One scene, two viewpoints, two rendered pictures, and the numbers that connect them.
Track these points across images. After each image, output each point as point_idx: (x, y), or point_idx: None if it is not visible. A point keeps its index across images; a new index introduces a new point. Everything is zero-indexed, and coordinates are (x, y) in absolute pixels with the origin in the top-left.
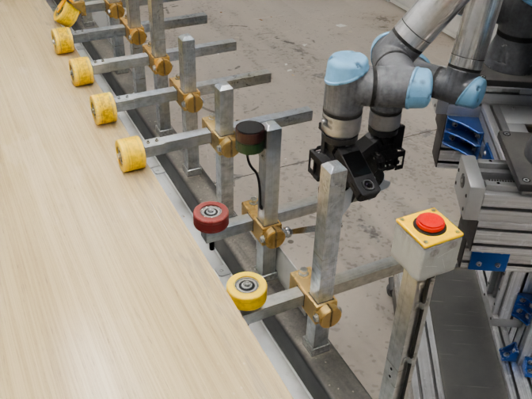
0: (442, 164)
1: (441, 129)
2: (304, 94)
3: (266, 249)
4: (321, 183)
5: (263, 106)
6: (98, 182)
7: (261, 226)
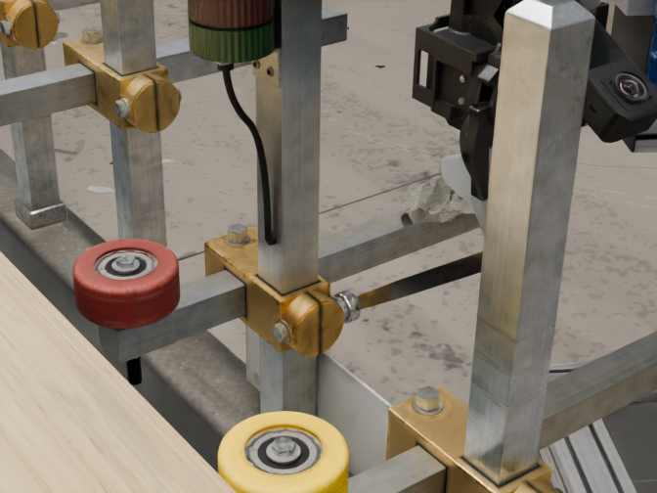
0: (647, 142)
1: (637, 58)
2: (246, 103)
3: (290, 365)
4: (505, 77)
5: (164, 131)
6: None
7: (276, 295)
